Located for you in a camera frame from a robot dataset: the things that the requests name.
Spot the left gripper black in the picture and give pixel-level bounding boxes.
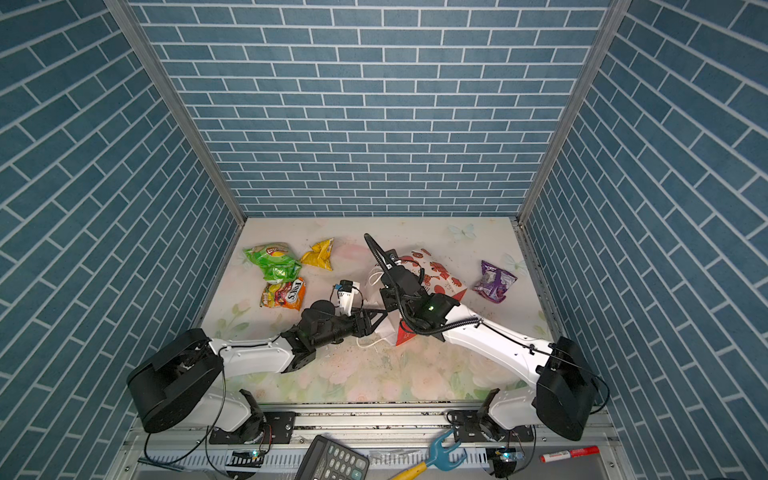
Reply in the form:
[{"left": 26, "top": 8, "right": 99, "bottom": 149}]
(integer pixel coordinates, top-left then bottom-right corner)
[{"left": 312, "top": 307, "right": 388, "bottom": 351}]

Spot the red white paper gift bag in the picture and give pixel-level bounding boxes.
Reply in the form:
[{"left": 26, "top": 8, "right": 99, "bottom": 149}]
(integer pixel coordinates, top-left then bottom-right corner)
[{"left": 362, "top": 248, "right": 467, "bottom": 346}]

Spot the orange colourful snack packet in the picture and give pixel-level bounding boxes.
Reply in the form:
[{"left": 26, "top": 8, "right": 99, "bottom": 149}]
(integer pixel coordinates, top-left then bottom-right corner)
[{"left": 260, "top": 277, "right": 306, "bottom": 310}]

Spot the yellow snack packet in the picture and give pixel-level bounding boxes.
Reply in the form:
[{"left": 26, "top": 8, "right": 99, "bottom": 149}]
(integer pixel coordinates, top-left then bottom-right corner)
[{"left": 300, "top": 238, "right": 334, "bottom": 271}]

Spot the purple snack packet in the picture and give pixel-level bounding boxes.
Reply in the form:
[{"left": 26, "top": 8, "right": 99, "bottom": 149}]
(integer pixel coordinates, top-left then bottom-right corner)
[{"left": 472, "top": 260, "right": 518, "bottom": 304}]

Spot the green snack packet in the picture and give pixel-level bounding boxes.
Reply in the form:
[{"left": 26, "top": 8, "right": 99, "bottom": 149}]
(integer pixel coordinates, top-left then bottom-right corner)
[{"left": 243, "top": 242, "right": 301, "bottom": 284}]

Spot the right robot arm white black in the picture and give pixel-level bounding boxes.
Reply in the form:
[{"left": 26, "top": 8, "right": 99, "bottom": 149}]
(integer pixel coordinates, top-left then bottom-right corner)
[{"left": 380, "top": 267, "right": 598, "bottom": 441}]

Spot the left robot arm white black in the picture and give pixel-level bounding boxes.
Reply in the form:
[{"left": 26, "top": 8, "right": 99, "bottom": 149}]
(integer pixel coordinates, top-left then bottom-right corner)
[{"left": 127, "top": 300, "right": 388, "bottom": 434}]

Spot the black calculator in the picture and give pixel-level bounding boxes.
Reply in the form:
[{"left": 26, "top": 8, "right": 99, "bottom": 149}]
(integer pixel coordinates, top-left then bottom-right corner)
[{"left": 294, "top": 435, "right": 370, "bottom": 480}]

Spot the blue yellow clamp tool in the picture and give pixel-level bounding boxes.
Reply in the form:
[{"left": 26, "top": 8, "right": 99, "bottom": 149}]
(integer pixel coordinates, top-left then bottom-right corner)
[{"left": 392, "top": 430, "right": 467, "bottom": 480}]

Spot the red white marker pen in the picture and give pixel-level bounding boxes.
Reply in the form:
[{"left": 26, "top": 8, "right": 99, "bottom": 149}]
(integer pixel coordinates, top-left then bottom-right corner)
[{"left": 540, "top": 446, "right": 600, "bottom": 463}]

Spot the aluminium front rail frame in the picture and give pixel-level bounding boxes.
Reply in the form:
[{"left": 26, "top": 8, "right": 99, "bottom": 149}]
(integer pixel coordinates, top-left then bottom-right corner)
[{"left": 106, "top": 402, "right": 635, "bottom": 479}]

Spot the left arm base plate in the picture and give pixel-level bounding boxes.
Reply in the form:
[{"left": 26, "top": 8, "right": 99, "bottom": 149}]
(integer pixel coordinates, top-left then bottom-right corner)
[{"left": 209, "top": 411, "right": 296, "bottom": 445}]

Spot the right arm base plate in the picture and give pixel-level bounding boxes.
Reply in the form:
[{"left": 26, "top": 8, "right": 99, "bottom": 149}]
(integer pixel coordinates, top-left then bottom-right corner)
[{"left": 446, "top": 409, "right": 535, "bottom": 443}]

